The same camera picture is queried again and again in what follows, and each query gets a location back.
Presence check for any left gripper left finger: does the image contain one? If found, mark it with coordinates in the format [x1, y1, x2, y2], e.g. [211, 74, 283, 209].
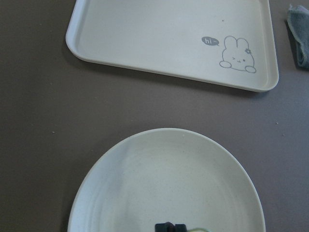
[154, 223, 172, 232]

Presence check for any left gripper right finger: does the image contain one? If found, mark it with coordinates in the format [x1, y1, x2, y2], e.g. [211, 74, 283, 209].
[174, 224, 187, 232]

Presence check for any cream round plate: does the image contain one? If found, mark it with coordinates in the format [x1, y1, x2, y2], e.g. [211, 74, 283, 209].
[68, 128, 266, 232]

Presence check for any cream rabbit tray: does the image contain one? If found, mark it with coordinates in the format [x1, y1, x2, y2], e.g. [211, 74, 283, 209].
[66, 0, 279, 92]

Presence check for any grey folded cloth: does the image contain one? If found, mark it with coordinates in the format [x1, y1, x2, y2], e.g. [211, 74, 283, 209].
[287, 4, 309, 70]

